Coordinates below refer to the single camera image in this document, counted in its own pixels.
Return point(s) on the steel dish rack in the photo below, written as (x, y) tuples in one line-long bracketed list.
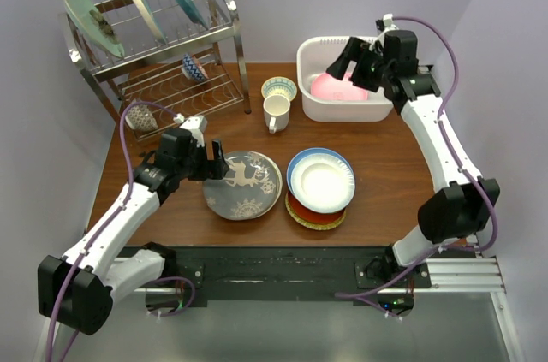
[(117, 82)]

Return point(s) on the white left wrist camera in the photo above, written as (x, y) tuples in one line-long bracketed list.
[(196, 125)]

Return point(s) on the grey reindeer plate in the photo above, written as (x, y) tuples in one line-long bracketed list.
[(247, 190)]

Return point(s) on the teal patterned small bowl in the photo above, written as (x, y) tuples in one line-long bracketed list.
[(279, 85)]

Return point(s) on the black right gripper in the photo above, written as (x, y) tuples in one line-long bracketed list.
[(351, 52)]

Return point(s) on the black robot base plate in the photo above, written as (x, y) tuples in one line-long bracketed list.
[(281, 273)]

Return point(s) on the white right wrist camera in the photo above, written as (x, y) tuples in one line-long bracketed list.
[(385, 24)]

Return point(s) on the blue zigzag bowl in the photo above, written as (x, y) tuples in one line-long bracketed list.
[(193, 69)]

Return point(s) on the white fluted bottom plate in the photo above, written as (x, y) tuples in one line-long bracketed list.
[(279, 188)]

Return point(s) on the cream rimmed racked plate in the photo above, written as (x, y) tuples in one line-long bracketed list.
[(148, 17)]

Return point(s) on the green floral racked plate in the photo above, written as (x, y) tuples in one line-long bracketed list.
[(92, 24)]

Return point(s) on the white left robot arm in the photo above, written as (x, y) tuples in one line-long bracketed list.
[(80, 288)]

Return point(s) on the cream ceramic mug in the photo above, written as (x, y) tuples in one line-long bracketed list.
[(276, 109)]

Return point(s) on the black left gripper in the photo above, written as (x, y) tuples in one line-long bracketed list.
[(211, 169)]

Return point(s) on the white paper plate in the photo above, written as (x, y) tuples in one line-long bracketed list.
[(323, 183)]

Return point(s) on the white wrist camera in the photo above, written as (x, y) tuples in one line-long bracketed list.
[(196, 125), (385, 24)]

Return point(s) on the white plastic bin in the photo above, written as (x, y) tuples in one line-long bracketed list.
[(313, 57)]

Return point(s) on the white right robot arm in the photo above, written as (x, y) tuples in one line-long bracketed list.
[(463, 200)]

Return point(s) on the yellow woven rim plate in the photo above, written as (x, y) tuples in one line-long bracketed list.
[(314, 226)]

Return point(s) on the red plate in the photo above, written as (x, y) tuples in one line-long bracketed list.
[(313, 216)]

